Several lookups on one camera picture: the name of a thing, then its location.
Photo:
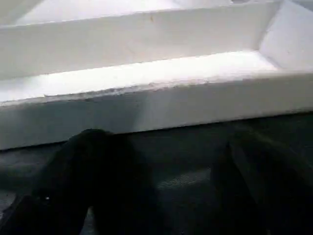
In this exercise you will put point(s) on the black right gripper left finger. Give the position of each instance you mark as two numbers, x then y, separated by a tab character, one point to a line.
98	186

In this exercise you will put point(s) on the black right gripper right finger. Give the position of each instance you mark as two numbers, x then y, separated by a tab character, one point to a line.
274	191

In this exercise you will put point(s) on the white plastic table top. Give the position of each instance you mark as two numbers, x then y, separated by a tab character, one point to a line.
146	73

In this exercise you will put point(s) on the black work mat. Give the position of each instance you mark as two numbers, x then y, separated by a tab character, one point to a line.
186	161

